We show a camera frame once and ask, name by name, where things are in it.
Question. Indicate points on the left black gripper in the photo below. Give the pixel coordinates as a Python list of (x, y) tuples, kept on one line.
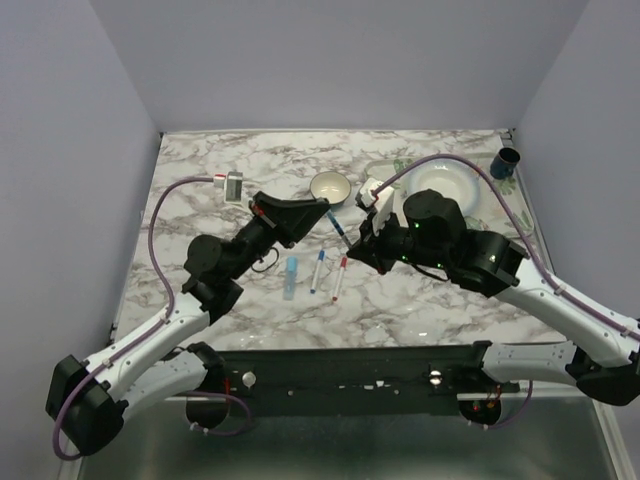
[(286, 223)]

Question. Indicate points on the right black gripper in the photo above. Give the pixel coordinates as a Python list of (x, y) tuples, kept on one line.
[(376, 242)]

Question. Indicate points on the white pen red tip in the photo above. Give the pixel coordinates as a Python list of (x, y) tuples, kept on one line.
[(338, 284)]

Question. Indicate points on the thin teal blue pen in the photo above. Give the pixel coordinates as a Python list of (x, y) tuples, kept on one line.
[(338, 228)]

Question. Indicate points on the white pen blue tip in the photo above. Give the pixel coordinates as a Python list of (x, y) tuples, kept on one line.
[(317, 271)]

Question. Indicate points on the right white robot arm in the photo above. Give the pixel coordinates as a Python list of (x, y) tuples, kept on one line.
[(600, 353)]

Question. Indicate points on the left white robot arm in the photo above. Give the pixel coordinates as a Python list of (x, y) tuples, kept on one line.
[(89, 400)]

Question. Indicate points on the teal bowl cream inside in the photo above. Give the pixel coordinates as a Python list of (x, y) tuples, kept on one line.
[(332, 186)]

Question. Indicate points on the white plate blue rim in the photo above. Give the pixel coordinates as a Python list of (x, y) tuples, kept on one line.
[(447, 177)]

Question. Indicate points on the floral leaf serving tray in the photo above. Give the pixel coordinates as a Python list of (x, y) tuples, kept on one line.
[(501, 208)]

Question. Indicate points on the dark blue cup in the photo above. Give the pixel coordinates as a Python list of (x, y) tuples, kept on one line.
[(504, 163)]

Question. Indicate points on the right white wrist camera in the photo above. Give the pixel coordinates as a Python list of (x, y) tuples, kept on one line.
[(377, 201)]

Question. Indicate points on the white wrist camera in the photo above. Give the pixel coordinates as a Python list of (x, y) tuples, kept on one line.
[(377, 201), (233, 187)]

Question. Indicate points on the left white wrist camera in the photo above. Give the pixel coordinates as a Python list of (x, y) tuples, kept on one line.
[(233, 187)]

